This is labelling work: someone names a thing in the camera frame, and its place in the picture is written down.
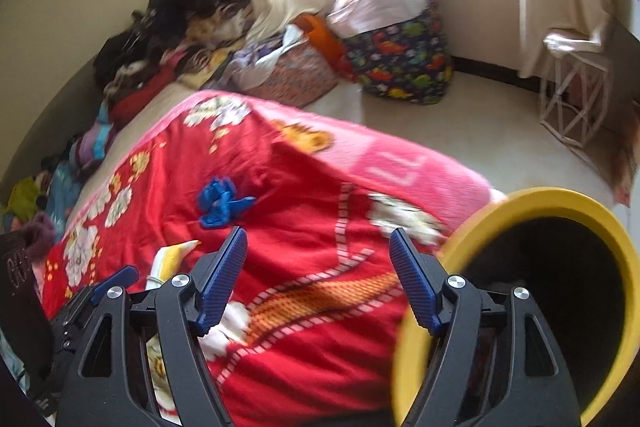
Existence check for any blue crumpled plastic wrapper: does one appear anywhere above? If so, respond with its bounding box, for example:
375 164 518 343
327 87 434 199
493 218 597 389
198 178 256 229

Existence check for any white bag in basket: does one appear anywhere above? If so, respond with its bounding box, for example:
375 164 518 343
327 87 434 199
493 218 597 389
326 0 428 39

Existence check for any floral fabric bag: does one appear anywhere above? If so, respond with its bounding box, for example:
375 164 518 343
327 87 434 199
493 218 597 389
244 42 338 108

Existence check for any yellow white wrapper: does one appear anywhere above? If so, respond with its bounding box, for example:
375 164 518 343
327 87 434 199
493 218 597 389
145 239 200 291

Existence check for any orange bag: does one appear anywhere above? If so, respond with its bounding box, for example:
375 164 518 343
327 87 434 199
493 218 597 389
292 13 345 72

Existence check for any dark clothes pile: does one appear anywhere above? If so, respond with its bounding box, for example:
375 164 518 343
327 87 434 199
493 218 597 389
92 0 254 107

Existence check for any dinosaur print laundry basket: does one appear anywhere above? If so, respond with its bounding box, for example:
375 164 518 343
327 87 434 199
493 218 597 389
343 0 454 105

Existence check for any white wire side table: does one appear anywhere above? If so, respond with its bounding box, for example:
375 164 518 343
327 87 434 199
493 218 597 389
539 30 613 150

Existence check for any purple striped cloth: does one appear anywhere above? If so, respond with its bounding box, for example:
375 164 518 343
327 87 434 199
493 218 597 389
68 102 116 176

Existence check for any red floral blanket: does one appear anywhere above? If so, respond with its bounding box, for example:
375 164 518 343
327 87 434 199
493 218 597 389
42 92 494 426

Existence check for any yellow rimmed black trash bin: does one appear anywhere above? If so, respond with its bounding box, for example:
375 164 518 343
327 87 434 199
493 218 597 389
392 187 639 426

